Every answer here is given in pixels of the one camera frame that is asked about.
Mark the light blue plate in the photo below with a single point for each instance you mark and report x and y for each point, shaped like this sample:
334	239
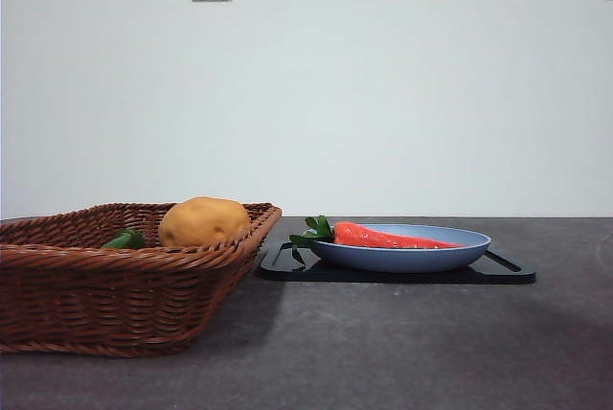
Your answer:
397	259

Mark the black rectangular tray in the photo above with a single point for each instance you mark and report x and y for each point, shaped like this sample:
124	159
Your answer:
287	274

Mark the green pepper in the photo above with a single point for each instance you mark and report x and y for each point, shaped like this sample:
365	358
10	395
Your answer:
123	239

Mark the yellow-brown potato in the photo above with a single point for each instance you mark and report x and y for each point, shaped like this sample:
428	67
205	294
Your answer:
203	223

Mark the orange carrot with green leaves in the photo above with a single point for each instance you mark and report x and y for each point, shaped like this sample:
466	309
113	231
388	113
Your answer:
364	236

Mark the brown wicker basket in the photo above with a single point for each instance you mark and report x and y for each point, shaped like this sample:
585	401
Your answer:
96	295

